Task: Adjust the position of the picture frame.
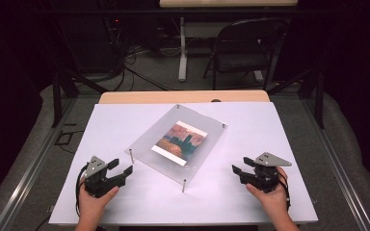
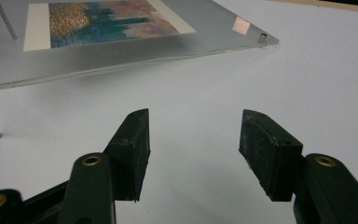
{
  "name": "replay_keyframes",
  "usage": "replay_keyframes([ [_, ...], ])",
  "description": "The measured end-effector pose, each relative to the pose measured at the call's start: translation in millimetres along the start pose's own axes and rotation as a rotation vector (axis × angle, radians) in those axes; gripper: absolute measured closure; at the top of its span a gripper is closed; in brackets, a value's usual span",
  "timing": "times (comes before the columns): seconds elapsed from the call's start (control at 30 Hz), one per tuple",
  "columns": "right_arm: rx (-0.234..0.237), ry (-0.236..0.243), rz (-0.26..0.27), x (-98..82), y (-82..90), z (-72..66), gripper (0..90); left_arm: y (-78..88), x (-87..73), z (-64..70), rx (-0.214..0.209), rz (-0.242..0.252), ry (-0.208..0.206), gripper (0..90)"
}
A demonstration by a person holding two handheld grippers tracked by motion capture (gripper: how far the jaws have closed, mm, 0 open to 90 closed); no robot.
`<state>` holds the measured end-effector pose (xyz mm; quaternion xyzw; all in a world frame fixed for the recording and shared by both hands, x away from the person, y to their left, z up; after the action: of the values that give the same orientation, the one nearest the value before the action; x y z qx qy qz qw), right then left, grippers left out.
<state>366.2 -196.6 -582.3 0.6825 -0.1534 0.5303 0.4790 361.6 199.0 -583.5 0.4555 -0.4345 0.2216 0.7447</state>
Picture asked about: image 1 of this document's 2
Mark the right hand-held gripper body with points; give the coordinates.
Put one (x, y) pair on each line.
(265, 178)

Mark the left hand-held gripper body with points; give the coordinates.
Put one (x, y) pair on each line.
(98, 186)

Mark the clear acrylic photo frame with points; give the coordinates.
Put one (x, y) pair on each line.
(154, 144)

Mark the person's left hand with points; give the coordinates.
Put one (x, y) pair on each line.
(91, 205)

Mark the person's right hand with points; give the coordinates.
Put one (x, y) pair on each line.
(271, 202)

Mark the white board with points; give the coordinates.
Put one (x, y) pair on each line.
(205, 202)

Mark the painted landscape picture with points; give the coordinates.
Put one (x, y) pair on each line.
(181, 142)

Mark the black metal stand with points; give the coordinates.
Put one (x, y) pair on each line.
(58, 96)
(318, 96)

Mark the wooden table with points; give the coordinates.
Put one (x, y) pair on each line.
(183, 96)

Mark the black folding chair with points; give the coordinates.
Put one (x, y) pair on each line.
(241, 61)

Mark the white desk leg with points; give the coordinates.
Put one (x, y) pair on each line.
(182, 57)

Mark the light wooden desk top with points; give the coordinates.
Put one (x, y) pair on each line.
(228, 3)

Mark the aluminium floor rail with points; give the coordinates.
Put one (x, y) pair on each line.
(22, 186)
(343, 186)

